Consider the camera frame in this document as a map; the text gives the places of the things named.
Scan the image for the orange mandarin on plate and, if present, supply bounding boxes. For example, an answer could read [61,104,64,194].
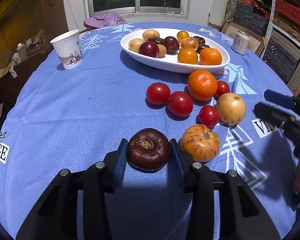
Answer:
[199,48,222,66]

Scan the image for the white oval plate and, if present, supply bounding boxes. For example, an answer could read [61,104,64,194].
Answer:
[120,29,230,74]

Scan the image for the framed picture leaning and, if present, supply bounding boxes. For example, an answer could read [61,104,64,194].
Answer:
[221,21,268,56]

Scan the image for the blue patterned tablecloth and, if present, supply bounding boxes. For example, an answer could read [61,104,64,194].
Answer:
[0,22,297,237]

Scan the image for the large tan round fruit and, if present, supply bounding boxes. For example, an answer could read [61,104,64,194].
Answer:
[128,38,146,53]

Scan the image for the white metal shelf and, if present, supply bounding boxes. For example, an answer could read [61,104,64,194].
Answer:
[225,0,300,95]

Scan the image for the dark red plum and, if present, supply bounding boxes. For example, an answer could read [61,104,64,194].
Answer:
[138,41,160,58]
[163,36,180,54]

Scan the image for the white paper cup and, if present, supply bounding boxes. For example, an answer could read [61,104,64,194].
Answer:
[50,29,82,70]

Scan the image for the tan onion-like fruit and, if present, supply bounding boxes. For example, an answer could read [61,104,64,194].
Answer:
[216,93,247,126]

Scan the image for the striped orange tomato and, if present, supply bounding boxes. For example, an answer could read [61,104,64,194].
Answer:
[180,124,220,163]

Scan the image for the wooden cabinet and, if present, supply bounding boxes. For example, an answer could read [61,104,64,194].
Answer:
[0,0,68,69]

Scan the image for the small potato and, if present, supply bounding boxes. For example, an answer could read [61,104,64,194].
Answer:
[142,29,160,41]

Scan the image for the white drink can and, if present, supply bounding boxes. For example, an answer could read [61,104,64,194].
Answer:
[231,30,250,55]

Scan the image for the purple cloth on chair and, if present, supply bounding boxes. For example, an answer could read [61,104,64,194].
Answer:
[83,13,127,29]

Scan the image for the dark mangosteen on plate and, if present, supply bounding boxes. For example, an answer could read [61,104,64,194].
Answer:
[193,36,205,44]

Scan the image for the small yellow tomato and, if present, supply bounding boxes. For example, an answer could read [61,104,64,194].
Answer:
[177,30,189,42]

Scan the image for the large orange mandarin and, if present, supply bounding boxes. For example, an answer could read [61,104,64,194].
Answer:
[187,70,218,102]

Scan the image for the dark chestnut fruit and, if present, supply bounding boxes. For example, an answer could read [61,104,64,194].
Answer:
[148,37,164,45]

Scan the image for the yellow orange tomato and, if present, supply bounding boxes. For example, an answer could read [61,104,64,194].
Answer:
[177,48,198,64]

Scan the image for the dark red plum front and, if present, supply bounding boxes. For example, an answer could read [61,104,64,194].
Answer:
[138,41,160,58]

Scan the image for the dark purple mangosteen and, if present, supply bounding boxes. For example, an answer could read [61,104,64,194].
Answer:
[127,128,170,173]

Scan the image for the red cherry tomato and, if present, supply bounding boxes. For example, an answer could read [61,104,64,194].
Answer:
[214,81,230,100]
[198,105,219,128]
[167,91,193,117]
[146,82,171,106]

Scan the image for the striped peach fruit plate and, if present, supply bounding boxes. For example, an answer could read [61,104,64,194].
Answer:
[180,37,199,51]

